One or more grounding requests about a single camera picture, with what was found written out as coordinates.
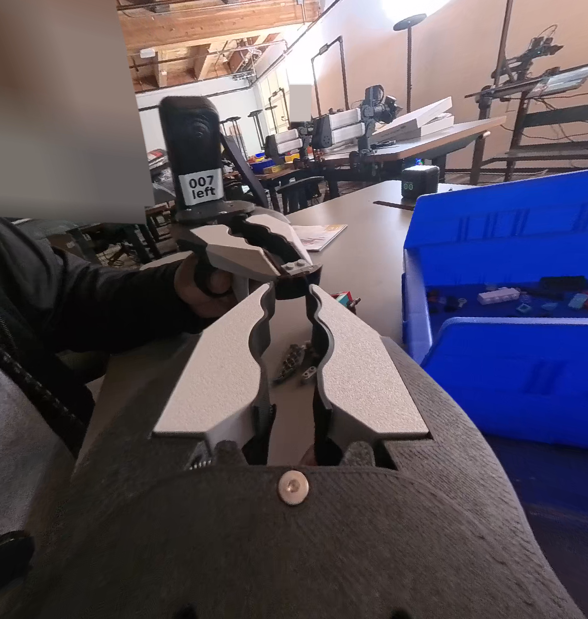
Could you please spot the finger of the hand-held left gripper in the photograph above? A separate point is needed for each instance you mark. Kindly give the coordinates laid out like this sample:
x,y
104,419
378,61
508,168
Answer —
x,y
284,232
231,254

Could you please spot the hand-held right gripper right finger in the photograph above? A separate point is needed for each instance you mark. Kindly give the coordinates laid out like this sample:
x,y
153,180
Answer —
x,y
376,387

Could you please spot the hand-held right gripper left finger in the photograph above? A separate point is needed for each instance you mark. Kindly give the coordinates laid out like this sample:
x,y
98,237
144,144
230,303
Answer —
x,y
206,387

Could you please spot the teal and black brick assembly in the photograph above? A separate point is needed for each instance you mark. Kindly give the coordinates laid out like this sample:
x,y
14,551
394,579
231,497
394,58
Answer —
x,y
344,297

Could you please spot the blue plastic bin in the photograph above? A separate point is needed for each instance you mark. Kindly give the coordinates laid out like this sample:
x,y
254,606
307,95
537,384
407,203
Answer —
x,y
492,232
516,387

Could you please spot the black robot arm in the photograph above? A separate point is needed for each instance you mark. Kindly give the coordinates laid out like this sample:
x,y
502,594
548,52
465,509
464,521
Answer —
x,y
373,109

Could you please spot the person's left forearm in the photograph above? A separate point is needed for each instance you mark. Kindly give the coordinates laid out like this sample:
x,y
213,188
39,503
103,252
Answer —
x,y
105,300

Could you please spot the grey desk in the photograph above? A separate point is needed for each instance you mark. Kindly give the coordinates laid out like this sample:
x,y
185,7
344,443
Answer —
x,y
366,261

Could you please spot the person's left hand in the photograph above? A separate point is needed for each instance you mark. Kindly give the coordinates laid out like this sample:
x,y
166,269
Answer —
x,y
192,295

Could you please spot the printed instruction booklet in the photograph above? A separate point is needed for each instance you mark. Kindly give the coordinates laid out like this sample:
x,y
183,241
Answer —
x,y
323,234

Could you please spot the black office chair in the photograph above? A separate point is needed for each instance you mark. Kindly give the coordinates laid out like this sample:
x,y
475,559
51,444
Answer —
x,y
301,191

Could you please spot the small grey connector piece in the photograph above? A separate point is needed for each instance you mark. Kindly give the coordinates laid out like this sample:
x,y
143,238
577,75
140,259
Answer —
x,y
309,373

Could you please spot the dark grey wedge plate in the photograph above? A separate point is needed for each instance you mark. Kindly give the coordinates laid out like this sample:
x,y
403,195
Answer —
x,y
289,362

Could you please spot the white and black robot unit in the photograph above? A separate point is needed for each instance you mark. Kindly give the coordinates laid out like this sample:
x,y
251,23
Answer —
x,y
286,142
340,128

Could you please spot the dark flat strip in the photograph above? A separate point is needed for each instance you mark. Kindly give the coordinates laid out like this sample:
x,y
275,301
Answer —
x,y
393,205

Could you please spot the black cube device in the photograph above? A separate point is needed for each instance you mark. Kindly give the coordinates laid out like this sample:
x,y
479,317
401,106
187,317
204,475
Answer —
x,y
419,183

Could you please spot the pile of mixed toy bricks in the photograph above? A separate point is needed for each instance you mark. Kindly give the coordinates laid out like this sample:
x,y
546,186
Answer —
x,y
502,295

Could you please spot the black pipe stand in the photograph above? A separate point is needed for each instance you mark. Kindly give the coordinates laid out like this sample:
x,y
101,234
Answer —
x,y
342,72

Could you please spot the stack of white flat boxes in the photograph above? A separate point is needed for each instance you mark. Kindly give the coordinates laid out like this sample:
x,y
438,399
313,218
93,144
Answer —
x,y
415,121

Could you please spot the wooden top work table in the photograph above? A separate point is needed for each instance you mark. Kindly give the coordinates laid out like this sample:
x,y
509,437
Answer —
x,y
444,138

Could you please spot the grey sweatshirt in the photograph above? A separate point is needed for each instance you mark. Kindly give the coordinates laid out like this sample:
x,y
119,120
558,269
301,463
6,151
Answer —
x,y
13,425

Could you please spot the black floor lamp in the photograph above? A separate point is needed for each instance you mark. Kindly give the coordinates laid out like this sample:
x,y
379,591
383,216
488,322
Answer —
x,y
409,63

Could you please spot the metal rig with electronics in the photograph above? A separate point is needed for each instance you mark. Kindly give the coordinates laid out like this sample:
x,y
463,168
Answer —
x,y
521,121

